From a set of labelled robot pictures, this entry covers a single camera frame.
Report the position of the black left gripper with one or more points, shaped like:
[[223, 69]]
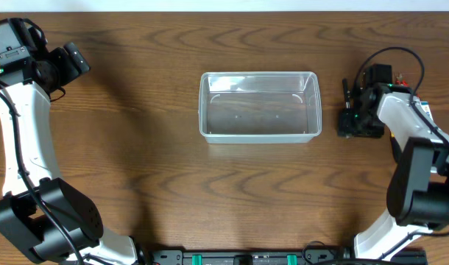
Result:
[[67, 73]]

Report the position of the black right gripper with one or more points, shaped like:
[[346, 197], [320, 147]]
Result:
[[344, 126]]

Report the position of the white teal screwdriver box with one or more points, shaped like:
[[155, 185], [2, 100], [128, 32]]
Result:
[[426, 108]]

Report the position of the clear plastic container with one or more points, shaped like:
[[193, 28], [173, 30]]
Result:
[[259, 107]]

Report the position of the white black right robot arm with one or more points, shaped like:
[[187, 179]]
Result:
[[417, 199]]

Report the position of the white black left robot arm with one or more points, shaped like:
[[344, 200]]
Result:
[[41, 215]]

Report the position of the red black handled pliers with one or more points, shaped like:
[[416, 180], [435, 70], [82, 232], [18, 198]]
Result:
[[400, 79]]

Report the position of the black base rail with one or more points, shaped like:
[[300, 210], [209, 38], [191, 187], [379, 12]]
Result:
[[309, 255]]

